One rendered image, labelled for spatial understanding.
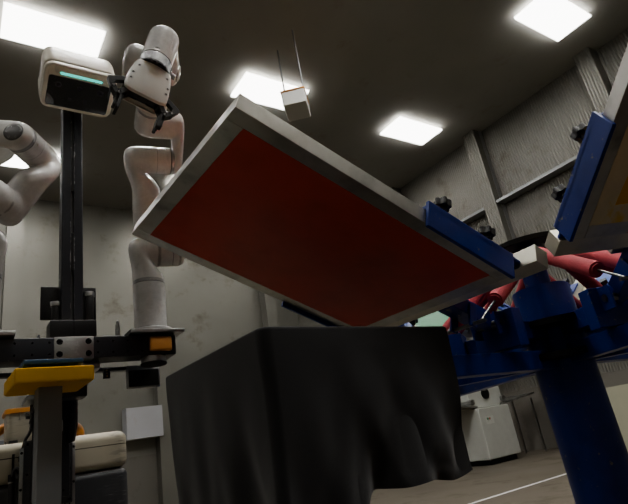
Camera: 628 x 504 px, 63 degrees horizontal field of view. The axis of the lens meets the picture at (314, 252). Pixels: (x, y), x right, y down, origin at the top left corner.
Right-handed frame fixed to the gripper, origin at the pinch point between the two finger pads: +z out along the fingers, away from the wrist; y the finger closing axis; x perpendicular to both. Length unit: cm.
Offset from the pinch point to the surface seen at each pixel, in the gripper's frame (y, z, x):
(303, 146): -27.2, 12.8, 28.8
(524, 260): -94, 12, 30
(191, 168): -12.9, 12.2, 7.1
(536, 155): -747, -634, -323
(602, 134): -81, -1, 60
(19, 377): 3, 59, -6
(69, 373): -4, 56, -6
